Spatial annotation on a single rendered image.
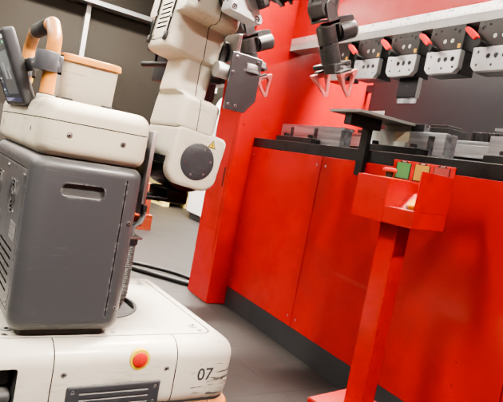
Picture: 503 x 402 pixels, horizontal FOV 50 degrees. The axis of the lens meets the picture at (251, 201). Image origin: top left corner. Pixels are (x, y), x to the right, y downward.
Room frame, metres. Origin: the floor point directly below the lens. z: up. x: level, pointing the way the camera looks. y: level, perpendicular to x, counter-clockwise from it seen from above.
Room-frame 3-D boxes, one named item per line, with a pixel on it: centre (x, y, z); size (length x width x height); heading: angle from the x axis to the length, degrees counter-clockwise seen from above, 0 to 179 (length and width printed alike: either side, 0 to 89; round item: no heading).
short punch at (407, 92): (2.09, -0.51, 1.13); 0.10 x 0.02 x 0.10; 30
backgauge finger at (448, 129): (2.17, -0.66, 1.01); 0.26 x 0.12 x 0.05; 120
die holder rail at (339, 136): (2.57, -0.23, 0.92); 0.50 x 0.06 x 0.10; 30
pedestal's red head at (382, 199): (1.50, -0.41, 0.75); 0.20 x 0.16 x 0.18; 41
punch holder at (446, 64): (1.94, -0.60, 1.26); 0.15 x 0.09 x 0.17; 30
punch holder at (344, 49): (2.46, -0.30, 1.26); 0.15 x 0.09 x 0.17; 30
